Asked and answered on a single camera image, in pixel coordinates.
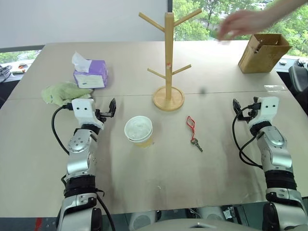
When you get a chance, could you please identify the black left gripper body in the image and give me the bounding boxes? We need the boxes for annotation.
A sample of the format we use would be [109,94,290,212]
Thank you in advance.
[94,108,108,123]

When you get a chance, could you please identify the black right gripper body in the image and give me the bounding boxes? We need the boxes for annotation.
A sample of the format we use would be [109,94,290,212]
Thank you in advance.
[237,107,256,124]

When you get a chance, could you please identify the person's bare hand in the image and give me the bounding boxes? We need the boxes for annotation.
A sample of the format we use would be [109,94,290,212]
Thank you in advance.
[217,9,274,41]

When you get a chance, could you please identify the purple tissue pack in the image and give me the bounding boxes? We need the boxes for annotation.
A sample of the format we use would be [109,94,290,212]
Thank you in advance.
[71,51,110,90]

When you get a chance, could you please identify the green crumpled cloth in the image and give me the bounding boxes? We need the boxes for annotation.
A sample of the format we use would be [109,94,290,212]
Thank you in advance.
[41,81,95,107]

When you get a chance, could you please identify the lidded plastic cup yellow drink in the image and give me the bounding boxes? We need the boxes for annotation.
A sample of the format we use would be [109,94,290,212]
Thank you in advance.
[124,115,154,148]

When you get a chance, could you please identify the brown cardboard box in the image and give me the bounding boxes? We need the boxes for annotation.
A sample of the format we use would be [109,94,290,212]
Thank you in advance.
[238,33,293,74]

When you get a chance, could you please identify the black office chair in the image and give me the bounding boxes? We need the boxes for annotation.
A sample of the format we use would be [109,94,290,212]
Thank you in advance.
[288,58,308,98]

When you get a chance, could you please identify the wooden branch hanger stand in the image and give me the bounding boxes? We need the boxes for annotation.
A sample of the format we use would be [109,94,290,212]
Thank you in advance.
[138,8,203,111]

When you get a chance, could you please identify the grey rounded robot body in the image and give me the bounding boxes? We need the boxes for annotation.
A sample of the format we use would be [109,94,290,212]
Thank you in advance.
[127,205,241,231]

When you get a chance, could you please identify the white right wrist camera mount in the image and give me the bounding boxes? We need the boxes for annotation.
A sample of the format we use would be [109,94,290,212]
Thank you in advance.
[248,96,280,128]

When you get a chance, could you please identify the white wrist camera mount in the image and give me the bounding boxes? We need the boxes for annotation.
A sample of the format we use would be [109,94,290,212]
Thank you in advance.
[248,96,280,128]
[71,98,105,130]

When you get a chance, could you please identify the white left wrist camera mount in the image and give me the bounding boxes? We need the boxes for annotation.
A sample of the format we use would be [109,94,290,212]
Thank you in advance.
[71,98,105,130]

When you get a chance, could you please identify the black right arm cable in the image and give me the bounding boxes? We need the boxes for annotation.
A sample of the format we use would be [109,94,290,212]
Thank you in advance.
[231,102,264,169]

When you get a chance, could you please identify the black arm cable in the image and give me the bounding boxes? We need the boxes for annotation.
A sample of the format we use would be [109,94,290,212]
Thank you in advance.
[51,103,73,154]
[231,102,264,169]

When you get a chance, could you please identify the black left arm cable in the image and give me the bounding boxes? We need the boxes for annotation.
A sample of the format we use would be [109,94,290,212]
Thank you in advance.
[51,103,73,154]

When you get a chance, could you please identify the key with red carabiner strap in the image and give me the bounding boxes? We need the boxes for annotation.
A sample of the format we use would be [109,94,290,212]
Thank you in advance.
[185,115,204,153]

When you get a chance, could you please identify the black cables on desk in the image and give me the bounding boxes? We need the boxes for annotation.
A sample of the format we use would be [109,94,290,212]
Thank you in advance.
[0,64,13,82]

